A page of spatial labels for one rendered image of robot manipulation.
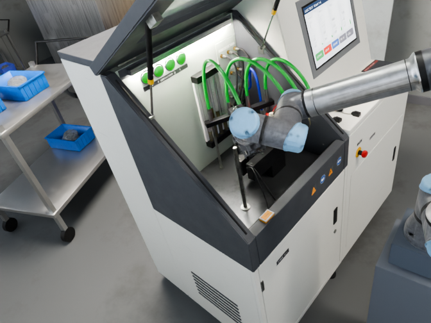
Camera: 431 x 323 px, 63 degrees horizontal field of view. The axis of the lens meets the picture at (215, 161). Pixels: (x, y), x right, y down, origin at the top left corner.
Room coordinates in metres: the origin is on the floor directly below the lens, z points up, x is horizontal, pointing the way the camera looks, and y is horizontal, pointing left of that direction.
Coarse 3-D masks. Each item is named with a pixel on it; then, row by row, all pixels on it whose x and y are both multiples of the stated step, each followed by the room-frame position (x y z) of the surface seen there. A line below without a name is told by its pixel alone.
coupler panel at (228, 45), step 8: (224, 40) 1.54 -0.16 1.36; (232, 40) 1.57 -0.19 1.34; (216, 48) 1.50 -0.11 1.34; (224, 48) 1.53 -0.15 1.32; (232, 48) 1.56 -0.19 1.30; (224, 56) 1.49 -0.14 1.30; (232, 56) 1.56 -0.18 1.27; (224, 64) 1.52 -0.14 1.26; (232, 64) 1.55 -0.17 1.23; (232, 72) 1.53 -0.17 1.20; (240, 72) 1.58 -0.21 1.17; (232, 80) 1.54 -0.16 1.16; (240, 80) 1.58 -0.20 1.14; (224, 88) 1.51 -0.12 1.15; (224, 96) 1.50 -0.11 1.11; (232, 96) 1.49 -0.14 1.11
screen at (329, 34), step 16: (304, 0) 1.58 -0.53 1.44; (320, 0) 1.64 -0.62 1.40; (336, 0) 1.72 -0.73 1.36; (352, 0) 1.81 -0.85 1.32; (304, 16) 1.55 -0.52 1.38; (320, 16) 1.62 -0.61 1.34; (336, 16) 1.69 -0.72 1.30; (352, 16) 1.78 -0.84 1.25; (304, 32) 1.52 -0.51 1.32; (320, 32) 1.59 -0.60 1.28; (336, 32) 1.66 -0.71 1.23; (352, 32) 1.74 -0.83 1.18; (320, 48) 1.56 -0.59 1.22; (336, 48) 1.63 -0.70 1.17; (352, 48) 1.72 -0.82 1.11; (320, 64) 1.53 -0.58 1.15
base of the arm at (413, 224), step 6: (414, 216) 0.69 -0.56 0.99; (408, 222) 0.70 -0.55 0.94; (414, 222) 0.68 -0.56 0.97; (420, 222) 0.66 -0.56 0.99; (408, 228) 0.69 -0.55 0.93; (414, 228) 0.67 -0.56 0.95; (420, 228) 0.65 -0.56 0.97; (408, 234) 0.67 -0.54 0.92; (414, 234) 0.66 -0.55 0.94; (420, 234) 0.64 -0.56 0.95; (408, 240) 0.67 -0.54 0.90; (414, 240) 0.65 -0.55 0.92; (420, 240) 0.63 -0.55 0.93; (414, 246) 0.64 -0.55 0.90; (420, 246) 0.63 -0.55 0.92; (426, 252) 0.61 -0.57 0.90
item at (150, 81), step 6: (150, 30) 0.95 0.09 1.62; (150, 36) 0.95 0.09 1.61; (150, 42) 0.96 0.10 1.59; (150, 48) 0.97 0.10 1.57; (150, 54) 0.97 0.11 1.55; (150, 60) 0.98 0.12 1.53; (150, 66) 0.99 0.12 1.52; (150, 72) 1.00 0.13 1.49; (150, 78) 1.01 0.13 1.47; (150, 84) 1.01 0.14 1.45; (150, 90) 1.03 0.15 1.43; (150, 96) 1.04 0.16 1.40
